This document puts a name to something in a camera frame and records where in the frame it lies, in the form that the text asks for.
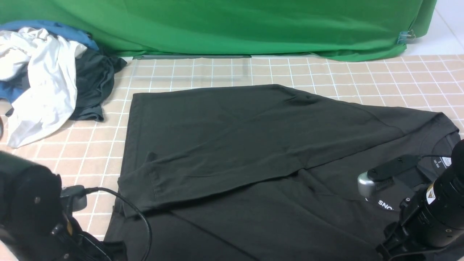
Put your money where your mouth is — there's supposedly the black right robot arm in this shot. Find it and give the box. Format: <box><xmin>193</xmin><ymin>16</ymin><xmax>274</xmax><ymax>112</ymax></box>
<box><xmin>376</xmin><ymin>141</ymin><xmax>463</xmax><ymax>261</ymax></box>

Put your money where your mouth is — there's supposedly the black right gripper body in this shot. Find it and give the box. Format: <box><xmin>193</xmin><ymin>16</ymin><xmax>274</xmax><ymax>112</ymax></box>
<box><xmin>376</xmin><ymin>199</ymin><xmax>435</xmax><ymax>261</ymax></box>

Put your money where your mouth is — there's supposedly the dark teal crumpled garment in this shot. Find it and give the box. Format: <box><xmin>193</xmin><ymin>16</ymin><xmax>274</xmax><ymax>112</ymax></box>
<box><xmin>0</xmin><ymin>49</ymin><xmax>127</xmax><ymax>122</ymax></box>

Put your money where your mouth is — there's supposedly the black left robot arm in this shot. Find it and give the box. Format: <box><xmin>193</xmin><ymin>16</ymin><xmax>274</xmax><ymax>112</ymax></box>
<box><xmin>0</xmin><ymin>152</ymin><xmax>128</xmax><ymax>261</ymax></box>

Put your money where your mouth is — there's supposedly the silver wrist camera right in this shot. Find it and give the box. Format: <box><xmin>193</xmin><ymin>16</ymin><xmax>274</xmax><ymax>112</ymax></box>
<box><xmin>357</xmin><ymin>155</ymin><xmax>422</xmax><ymax>198</ymax></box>

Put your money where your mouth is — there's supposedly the blue crumpled garment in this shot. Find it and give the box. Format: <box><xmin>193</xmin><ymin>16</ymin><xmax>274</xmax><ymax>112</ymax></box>
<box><xmin>0</xmin><ymin>20</ymin><xmax>100</xmax><ymax>103</ymax></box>

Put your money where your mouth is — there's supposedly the white crumpled shirt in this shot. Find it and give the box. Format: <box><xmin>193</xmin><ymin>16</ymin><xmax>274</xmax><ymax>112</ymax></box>
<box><xmin>1</xmin><ymin>28</ymin><xmax>87</xmax><ymax>148</ymax></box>

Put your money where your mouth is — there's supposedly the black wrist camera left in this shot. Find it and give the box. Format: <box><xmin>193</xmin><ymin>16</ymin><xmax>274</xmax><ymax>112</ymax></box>
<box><xmin>60</xmin><ymin>185</ymin><xmax>87</xmax><ymax>215</ymax></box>

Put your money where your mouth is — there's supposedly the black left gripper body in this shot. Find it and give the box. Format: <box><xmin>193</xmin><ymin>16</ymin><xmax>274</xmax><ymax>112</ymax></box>
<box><xmin>22</xmin><ymin>218</ymin><xmax>127</xmax><ymax>261</ymax></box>

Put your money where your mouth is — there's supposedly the green backdrop cloth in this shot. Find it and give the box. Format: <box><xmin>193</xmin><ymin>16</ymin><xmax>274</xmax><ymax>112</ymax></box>
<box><xmin>1</xmin><ymin>0</ymin><xmax>436</xmax><ymax>62</ymax></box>

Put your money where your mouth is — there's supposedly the blue binder clip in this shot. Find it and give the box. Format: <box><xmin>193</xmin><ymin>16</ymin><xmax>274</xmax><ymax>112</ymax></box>
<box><xmin>397</xmin><ymin>30</ymin><xmax>416</xmax><ymax>45</ymax></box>

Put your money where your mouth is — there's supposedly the dark gray long-sleeved shirt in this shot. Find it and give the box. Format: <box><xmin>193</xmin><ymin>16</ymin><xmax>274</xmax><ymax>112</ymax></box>
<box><xmin>118</xmin><ymin>84</ymin><xmax>460</xmax><ymax>261</ymax></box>

